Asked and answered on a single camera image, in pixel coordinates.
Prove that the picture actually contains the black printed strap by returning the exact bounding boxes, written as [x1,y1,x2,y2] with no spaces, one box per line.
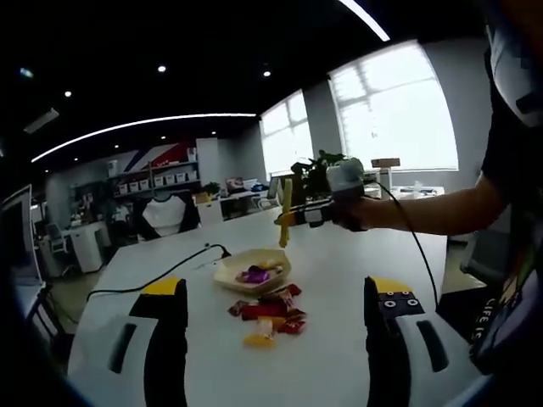
[468,270,538,374]

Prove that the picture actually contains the orange candy food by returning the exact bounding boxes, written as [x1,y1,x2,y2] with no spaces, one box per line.
[241,318,277,348]

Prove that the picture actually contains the white mesh office chair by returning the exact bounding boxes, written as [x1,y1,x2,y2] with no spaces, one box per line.
[45,222,64,254]

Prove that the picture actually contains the white ceiling light strip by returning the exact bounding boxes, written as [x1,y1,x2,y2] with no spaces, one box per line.
[339,0,390,42]
[31,113,258,162]

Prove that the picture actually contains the black power cord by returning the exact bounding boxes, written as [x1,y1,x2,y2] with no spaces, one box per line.
[87,243,233,302]

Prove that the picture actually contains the black white office chair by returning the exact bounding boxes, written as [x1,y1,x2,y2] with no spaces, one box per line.
[133,191,201,243]

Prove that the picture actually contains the shelf with white bins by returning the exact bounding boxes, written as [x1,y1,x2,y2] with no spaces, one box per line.
[108,159,200,196]

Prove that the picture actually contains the yellow food tongs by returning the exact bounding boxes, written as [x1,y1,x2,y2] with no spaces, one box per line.
[277,177,294,249]

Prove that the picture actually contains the white chest device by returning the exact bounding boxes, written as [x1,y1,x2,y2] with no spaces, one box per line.
[485,20,543,124]

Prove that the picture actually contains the beige hexagonal paper container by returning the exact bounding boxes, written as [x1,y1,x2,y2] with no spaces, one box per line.
[213,248,294,294]

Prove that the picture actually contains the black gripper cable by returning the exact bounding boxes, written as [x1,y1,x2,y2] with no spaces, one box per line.
[372,181,440,307]

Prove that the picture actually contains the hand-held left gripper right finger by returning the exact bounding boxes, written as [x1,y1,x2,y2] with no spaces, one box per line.
[363,275,479,407]

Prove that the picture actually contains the ceiling air conditioner vent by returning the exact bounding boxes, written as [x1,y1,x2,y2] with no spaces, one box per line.
[23,107,60,135]

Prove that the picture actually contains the white low cabinet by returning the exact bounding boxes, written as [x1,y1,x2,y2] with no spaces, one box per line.
[197,199,225,229]

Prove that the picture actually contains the pile of red snack packets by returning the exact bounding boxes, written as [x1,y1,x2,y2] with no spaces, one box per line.
[241,283,307,337]

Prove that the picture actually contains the purple snack packet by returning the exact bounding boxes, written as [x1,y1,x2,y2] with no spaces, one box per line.
[235,265,271,284]

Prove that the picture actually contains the person's right hand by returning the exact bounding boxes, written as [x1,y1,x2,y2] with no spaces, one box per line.
[333,197,385,233]

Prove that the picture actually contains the white office desk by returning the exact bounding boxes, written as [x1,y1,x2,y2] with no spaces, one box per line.
[67,222,106,273]

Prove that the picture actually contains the green potted plant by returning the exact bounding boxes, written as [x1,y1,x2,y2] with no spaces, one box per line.
[291,148,366,204]

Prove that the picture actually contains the white open laptop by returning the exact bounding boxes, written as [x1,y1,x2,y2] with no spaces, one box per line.
[0,184,46,285]

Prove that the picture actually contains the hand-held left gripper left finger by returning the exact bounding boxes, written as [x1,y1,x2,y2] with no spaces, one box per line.
[70,276,188,407]

